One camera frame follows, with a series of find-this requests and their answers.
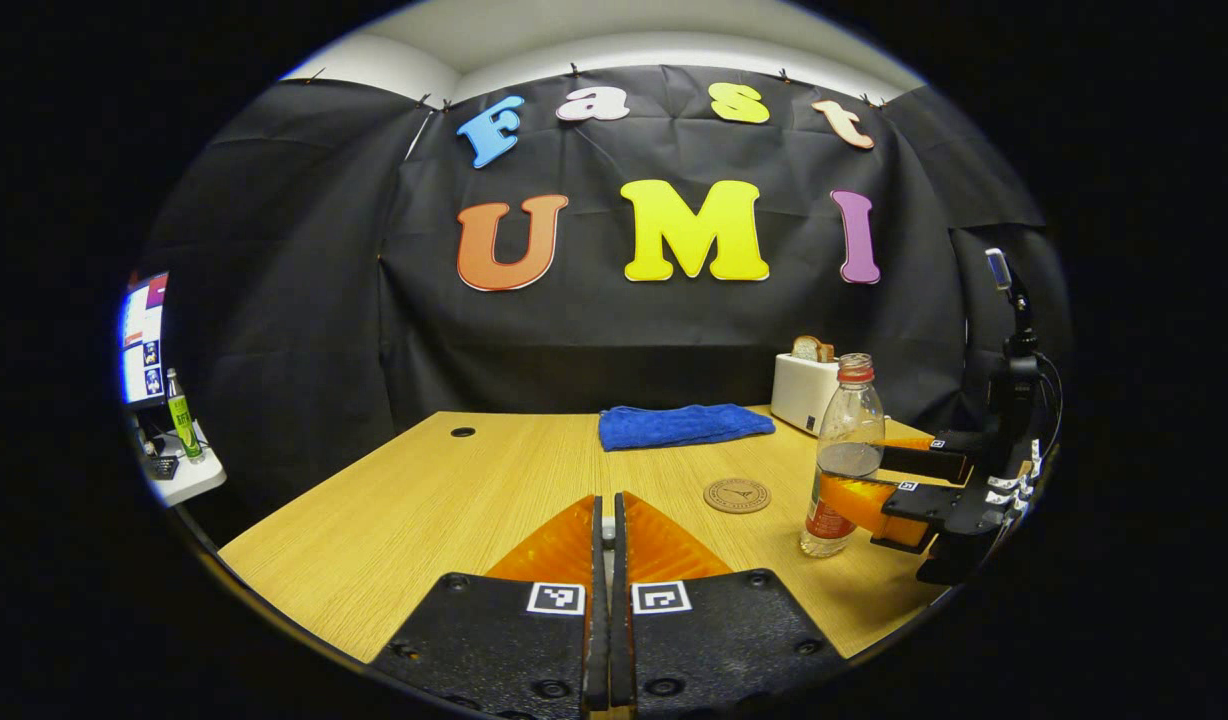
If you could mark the white side table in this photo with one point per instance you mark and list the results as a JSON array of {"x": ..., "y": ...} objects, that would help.
[{"x": 189, "y": 482}]

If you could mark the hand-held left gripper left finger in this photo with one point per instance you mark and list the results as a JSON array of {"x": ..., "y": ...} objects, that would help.
[{"x": 494, "y": 640}]

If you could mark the black keyboard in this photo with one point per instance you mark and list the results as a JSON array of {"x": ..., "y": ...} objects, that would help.
[{"x": 162, "y": 467}]

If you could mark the white bread slice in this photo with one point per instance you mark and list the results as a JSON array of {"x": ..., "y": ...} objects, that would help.
[{"x": 804, "y": 348}]

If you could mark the white toaster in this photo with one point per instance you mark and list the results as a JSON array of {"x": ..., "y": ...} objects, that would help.
[{"x": 799, "y": 395}]

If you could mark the clear plastic water bottle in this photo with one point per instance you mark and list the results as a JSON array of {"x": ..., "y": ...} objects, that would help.
[{"x": 849, "y": 420}]

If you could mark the round wooden coaster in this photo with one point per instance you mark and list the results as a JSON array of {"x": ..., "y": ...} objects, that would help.
[{"x": 736, "y": 495}]

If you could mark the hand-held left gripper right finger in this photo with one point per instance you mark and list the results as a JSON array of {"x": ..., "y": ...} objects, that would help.
[{"x": 714, "y": 640}]

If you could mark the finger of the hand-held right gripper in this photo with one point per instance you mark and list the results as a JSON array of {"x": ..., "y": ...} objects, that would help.
[
  {"x": 934, "y": 510},
  {"x": 929, "y": 462}
]

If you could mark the computer monitor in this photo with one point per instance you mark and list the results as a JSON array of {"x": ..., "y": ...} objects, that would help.
[{"x": 142, "y": 345}]

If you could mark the green bottle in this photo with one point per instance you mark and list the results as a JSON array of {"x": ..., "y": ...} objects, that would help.
[{"x": 184, "y": 420}]

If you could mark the blue towel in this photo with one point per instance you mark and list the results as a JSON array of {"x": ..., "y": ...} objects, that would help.
[{"x": 674, "y": 425}]

